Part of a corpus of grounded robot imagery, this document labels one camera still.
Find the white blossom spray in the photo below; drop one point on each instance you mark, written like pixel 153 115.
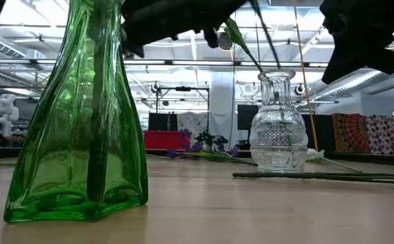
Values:
pixel 319 176

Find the red cabinet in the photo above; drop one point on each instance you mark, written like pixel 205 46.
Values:
pixel 163 140

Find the black panel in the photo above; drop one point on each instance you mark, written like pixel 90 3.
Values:
pixel 324 132

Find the orange mandala cloth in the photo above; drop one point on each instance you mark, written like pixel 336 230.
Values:
pixel 351 132

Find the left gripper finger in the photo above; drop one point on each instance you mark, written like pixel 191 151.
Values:
pixel 132 45
pixel 212 38

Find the red tulip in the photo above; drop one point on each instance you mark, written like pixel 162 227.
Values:
pixel 236 34

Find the white purple dotted cloth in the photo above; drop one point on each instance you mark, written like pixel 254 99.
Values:
pixel 390 135

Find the clear cut-glass vase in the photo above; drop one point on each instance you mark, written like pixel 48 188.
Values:
pixel 278 142

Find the white floral cloth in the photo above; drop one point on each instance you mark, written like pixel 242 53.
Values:
pixel 193 122

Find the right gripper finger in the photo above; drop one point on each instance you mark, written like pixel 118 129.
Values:
pixel 339 67

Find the black monitor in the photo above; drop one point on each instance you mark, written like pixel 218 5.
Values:
pixel 246 117
pixel 163 122

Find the white tulip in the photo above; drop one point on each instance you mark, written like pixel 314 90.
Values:
pixel 97 135
pixel 314 155

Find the round ceiling fixture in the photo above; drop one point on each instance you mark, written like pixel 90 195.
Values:
pixel 254 87
pixel 299 89
pixel 155 88

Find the black camera stand frame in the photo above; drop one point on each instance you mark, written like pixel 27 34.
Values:
pixel 183 88

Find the green glass vase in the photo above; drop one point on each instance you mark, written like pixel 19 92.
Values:
pixel 65 152

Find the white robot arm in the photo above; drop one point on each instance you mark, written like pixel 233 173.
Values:
pixel 4 112

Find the black device green lights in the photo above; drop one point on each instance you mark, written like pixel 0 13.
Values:
pixel 205 137

